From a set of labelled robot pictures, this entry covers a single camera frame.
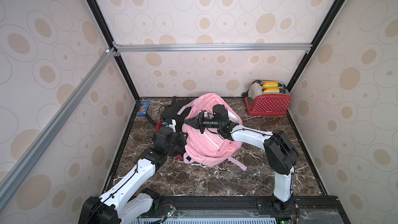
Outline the red backpack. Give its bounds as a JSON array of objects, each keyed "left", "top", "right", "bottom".
[{"left": 153, "top": 123, "right": 183, "bottom": 161}]

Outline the pink backpack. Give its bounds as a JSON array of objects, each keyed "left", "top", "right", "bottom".
[{"left": 182, "top": 93, "right": 247, "bottom": 171}]

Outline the black backpack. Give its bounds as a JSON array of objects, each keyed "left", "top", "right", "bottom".
[{"left": 145, "top": 97, "right": 192, "bottom": 132}]

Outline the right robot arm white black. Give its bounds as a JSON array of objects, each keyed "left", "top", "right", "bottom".
[{"left": 184, "top": 104, "right": 299, "bottom": 213}]

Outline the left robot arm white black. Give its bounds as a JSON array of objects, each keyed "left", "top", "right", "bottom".
[{"left": 78, "top": 127, "right": 188, "bottom": 224}]

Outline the blue candy packet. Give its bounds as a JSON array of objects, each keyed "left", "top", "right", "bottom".
[{"left": 137, "top": 101, "right": 151, "bottom": 116}]

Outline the red polka dot toaster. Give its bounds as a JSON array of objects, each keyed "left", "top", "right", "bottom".
[{"left": 242, "top": 80, "right": 291, "bottom": 116}]

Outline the rear yellow toast slice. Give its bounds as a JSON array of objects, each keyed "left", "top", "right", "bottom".
[{"left": 262, "top": 82, "right": 281, "bottom": 88}]

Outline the yellow toast slice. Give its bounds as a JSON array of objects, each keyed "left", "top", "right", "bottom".
[
  {"left": 262, "top": 82, "right": 281, "bottom": 88},
  {"left": 262, "top": 88, "right": 280, "bottom": 94}
]

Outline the front yellow toast slice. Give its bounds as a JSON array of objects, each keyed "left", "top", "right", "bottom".
[{"left": 262, "top": 88, "right": 280, "bottom": 94}]

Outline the horizontal aluminium bar rear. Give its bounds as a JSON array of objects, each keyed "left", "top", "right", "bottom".
[{"left": 116, "top": 43, "right": 312, "bottom": 52}]

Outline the diagonal aluminium bar left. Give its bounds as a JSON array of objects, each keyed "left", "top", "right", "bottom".
[{"left": 1, "top": 47, "right": 116, "bottom": 211}]

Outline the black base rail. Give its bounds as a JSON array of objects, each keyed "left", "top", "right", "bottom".
[{"left": 82, "top": 195, "right": 352, "bottom": 224}]

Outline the black frame post left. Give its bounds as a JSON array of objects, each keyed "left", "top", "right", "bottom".
[{"left": 86, "top": 0, "right": 140, "bottom": 101}]

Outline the black frame post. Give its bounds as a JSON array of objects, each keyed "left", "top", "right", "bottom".
[
  {"left": 287, "top": 0, "right": 346, "bottom": 92},
  {"left": 86, "top": 0, "right": 140, "bottom": 101}
]

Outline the black frame post right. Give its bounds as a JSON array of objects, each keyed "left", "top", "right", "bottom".
[{"left": 287, "top": 0, "right": 346, "bottom": 92}]

